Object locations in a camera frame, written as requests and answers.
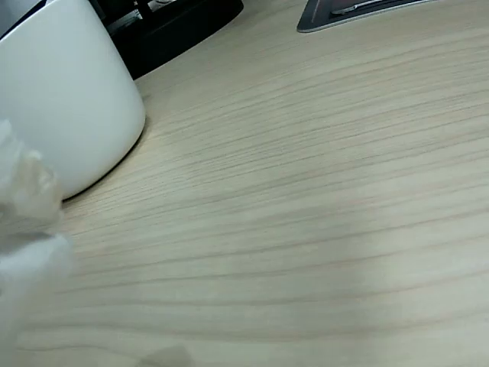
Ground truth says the black monitor stand base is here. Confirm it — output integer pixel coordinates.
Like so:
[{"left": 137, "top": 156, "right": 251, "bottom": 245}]
[{"left": 88, "top": 0, "right": 245, "bottom": 80}]

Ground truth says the white mug black handle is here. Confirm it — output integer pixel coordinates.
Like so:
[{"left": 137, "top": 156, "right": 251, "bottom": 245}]
[{"left": 0, "top": 0, "right": 147, "bottom": 202}]

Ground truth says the dark mat with pale border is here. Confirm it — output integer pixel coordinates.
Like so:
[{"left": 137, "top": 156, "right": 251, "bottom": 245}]
[{"left": 296, "top": 0, "right": 440, "bottom": 34}]

